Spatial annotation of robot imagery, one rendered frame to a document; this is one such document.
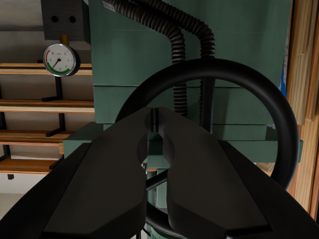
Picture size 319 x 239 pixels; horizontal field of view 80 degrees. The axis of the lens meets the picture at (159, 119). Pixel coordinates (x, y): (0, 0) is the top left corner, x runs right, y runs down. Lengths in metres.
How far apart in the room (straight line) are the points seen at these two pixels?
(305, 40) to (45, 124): 3.47
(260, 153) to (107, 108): 0.39
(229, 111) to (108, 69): 0.30
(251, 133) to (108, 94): 0.36
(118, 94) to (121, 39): 0.12
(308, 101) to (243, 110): 1.45
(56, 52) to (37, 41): 3.17
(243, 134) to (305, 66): 1.45
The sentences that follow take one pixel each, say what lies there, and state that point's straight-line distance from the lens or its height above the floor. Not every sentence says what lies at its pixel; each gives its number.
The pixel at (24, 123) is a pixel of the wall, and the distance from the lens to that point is 3.85.
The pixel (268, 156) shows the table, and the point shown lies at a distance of 0.57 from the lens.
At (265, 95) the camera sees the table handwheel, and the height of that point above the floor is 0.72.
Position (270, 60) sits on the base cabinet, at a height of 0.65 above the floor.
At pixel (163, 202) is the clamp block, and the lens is 0.44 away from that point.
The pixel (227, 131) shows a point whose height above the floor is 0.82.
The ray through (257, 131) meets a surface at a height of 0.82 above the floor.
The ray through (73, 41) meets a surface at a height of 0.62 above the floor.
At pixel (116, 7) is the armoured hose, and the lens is 0.38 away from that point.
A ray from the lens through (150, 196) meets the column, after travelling 0.95.
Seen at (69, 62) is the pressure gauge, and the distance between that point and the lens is 0.42.
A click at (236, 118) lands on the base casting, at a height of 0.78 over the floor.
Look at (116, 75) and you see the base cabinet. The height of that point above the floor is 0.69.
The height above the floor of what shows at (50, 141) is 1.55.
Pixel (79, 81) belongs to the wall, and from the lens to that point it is 3.27.
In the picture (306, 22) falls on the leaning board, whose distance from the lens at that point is 1.92.
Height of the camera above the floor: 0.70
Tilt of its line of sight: 11 degrees up
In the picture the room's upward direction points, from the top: 179 degrees counter-clockwise
